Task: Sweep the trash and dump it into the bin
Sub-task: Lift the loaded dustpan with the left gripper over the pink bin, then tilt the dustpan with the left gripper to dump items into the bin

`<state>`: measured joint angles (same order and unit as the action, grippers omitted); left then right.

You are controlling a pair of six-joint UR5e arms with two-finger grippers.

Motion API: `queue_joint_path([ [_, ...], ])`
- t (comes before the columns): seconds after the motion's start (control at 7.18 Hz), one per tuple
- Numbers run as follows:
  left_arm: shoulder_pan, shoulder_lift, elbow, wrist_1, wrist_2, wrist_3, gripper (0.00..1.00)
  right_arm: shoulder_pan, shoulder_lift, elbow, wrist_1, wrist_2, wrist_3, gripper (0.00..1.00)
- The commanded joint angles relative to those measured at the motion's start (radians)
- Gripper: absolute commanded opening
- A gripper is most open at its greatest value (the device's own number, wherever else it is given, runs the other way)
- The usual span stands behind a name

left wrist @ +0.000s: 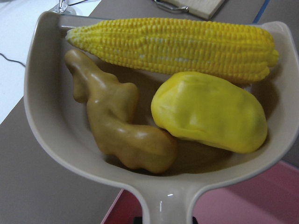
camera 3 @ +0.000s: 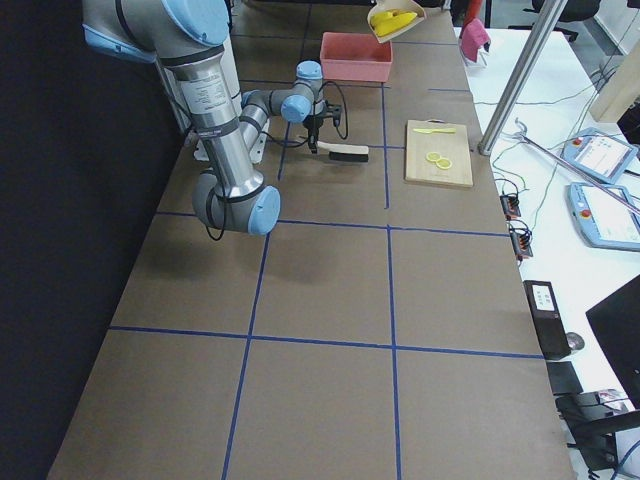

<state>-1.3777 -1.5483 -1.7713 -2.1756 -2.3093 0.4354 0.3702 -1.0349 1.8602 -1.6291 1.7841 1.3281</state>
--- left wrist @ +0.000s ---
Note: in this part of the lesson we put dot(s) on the yellow toy corn cob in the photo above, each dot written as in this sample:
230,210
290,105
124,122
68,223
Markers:
241,54

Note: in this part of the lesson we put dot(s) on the beige plastic dustpan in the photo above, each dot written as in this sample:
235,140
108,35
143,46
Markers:
60,126

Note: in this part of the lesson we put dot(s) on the yellow toy potato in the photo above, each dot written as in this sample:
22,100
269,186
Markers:
210,110

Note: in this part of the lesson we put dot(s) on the wooden cutting board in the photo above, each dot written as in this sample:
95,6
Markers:
204,9

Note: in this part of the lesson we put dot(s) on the aluminium frame post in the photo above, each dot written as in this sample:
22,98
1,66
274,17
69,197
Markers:
62,7

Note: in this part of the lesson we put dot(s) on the tan toy ginger root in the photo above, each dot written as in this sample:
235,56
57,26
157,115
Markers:
110,107

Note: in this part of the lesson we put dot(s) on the pink plastic bin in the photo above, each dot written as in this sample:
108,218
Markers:
271,197

